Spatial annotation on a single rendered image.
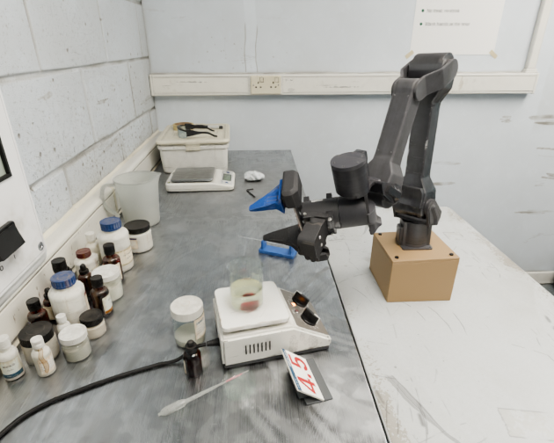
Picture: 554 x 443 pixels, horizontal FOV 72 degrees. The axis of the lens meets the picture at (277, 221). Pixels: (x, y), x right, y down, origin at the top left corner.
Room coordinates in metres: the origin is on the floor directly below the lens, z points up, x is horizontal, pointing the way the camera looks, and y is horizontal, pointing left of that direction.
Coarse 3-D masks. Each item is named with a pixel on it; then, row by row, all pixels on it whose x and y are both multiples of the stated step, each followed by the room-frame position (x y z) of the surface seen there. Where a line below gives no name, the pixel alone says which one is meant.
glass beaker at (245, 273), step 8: (248, 256) 0.60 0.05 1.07; (232, 264) 0.58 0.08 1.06; (240, 264) 0.60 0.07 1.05; (248, 264) 0.60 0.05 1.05; (256, 264) 0.59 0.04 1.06; (232, 272) 0.55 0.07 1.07; (240, 272) 0.59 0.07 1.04; (248, 272) 0.60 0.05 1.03; (256, 272) 0.59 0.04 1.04; (232, 280) 0.55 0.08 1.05; (240, 280) 0.54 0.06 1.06; (248, 280) 0.54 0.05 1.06; (256, 280) 0.55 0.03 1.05; (232, 288) 0.55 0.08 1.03; (240, 288) 0.54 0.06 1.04; (248, 288) 0.54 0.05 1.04; (256, 288) 0.55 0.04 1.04; (232, 296) 0.55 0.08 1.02; (240, 296) 0.54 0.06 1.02; (248, 296) 0.54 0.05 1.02; (256, 296) 0.55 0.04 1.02; (232, 304) 0.55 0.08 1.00; (240, 304) 0.54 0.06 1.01; (248, 304) 0.54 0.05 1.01; (256, 304) 0.55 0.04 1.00; (248, 312) 0.54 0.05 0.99
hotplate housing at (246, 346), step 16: (288, 320) 0.54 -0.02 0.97; (224, 336) 0.50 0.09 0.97; (240, 336) 0.51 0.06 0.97; (256, 336) 0.51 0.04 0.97; (272, 336) 0.51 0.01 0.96; (288, 336) 0.52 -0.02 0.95; (304, 336) 0.53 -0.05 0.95; (320, 336) 0.54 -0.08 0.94; (224, 352) 0.49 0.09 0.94; (240, 352) 0.50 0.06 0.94; (256, 352) 0.51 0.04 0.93; (272, 352) 0.51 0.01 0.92; (304, 352) 0.53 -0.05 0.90
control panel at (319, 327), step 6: (282, 294) 0.62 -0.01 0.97; (288, 294) 0.64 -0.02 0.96; (288, 300) 0.61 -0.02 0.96; (288, 306) 0.59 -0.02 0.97; (294, 306) 0.60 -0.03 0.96; (306, 306) 0.62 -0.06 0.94; (312, 306) 0.63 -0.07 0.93; (294, 312) 0.58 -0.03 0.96; (300, 312) 0.59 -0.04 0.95; (294, 318) 0.55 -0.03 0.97; (300, 318) 0.56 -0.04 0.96; (300, 324) 0.54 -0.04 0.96; (306, 324) 0.55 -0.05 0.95; (318, 324) 0.57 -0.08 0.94; (318, 330) 0.55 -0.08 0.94; (324, 330) 0.56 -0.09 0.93
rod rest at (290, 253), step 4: (264, 244) 0.91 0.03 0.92; (260, 248) 0.91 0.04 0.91; (264, 248) 0.91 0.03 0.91; (268, 248) 0.91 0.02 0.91; (272, 248) 0.91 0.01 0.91; (276, 248) 0.91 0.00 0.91; (280, 248) 0.91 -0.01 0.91; (284, 248) 0.91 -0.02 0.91; (292, 248) 0.89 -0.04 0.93; (260, 252) 0.90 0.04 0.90; (264, 252) 0.90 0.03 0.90; (268, 252) 0.90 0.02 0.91; (272, 252) 0.89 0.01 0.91; (276, 252) 0.89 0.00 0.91; (280, 252) 0.89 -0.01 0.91; (284, 252) 0.89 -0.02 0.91; (288, 252) 0.89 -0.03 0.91; (292, 252) 0.89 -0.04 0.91; (296, 252) 0.90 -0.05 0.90; (276, 256) 0.89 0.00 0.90; (280, 256) 0.88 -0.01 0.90; (284, 256) 0.88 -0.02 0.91; (288, 256) 0.87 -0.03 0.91; (292, 256) 0.87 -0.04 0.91
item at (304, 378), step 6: (288, 354) 0.50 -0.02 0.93; (294, 354) 0.51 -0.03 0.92; (294, 360) 0.49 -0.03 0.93; (300, 360) 0.50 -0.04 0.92; (294, 366) 0.47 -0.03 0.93; (300, 366) 0.49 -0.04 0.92; (306, 366) 0.50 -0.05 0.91; (300, 372) 0.47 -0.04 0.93; (306, 372) 0.48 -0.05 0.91; (300, 378) 0.45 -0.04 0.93; (306, 378) 0.46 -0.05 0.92; (300, 384) 0.43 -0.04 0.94; (306, 384) 0.44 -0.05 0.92; (312, 384) 0.45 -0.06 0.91; (306, 390) 0.43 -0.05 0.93; (312, 390) 0.44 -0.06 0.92
